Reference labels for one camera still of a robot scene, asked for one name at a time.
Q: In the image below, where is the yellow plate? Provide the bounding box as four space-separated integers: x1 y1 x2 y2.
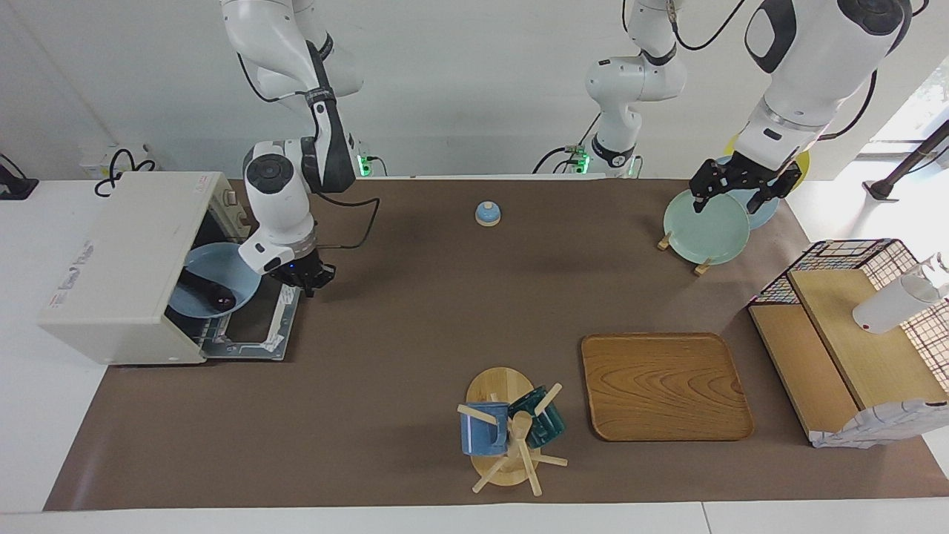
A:
725 133 810 194

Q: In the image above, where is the black stand leg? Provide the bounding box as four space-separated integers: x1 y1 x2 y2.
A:
864 119 949 201

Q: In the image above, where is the glass oven door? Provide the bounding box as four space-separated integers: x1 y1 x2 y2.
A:
196 282 305 363

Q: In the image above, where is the wooden shelf unit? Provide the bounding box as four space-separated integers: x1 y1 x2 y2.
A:
747 267 949 446

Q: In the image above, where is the blue mug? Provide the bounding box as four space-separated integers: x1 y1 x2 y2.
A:
460 402 512 456

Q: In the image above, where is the black power strip cable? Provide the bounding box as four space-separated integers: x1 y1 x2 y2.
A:
94 148 158 197

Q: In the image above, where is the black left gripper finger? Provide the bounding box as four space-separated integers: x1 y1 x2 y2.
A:
745 165 804 217
690 165 731 215

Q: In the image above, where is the small light blue plate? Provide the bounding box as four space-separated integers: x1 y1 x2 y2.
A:
167 243 262 320

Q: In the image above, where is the white cloth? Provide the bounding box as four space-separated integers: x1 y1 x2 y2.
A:
810 399 949 449

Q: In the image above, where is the wooden mug tree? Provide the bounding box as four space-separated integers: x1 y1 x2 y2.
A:
456 366 569 497

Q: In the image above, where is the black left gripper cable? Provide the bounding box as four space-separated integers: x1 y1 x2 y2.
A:
621 0 931 142

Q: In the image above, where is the large light blue plate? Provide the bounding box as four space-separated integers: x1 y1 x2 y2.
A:
715 154 781 231

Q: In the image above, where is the cream toaster oven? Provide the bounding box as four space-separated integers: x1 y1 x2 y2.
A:
37 172 257 366

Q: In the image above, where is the dark green mug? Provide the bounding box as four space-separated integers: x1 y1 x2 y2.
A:
508 386 566 449

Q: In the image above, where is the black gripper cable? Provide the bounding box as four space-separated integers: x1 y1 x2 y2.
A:
621 0 931 142
236 52 380 251

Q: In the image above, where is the wooden serving tray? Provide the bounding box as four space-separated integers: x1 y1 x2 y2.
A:
581 332 755 443

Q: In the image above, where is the wooden plate rack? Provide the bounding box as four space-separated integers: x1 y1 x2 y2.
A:
657 231 712 277

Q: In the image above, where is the white power strip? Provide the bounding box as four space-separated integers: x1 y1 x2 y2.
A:
80 145 160 180

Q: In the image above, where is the brown table mat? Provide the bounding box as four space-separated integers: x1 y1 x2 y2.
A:
43 178 949 512

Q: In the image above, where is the blurry white cylinder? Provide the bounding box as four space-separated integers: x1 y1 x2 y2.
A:
853 252 949 334

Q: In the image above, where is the black arm base cable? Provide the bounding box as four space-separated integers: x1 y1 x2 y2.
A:
532 111 601 176

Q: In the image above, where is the dark purple eggplant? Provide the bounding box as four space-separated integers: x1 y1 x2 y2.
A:
180 270 237 313

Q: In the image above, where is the pale green plate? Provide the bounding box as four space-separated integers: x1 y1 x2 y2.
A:
663 188 751 266

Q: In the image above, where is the black desk clamp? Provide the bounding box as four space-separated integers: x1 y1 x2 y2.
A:
0 154 39 201

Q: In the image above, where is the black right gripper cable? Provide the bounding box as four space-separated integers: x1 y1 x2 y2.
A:
236 52 380 251

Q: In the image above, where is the black wire grid panel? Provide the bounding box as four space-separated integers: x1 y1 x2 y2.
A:
747 239 949 372

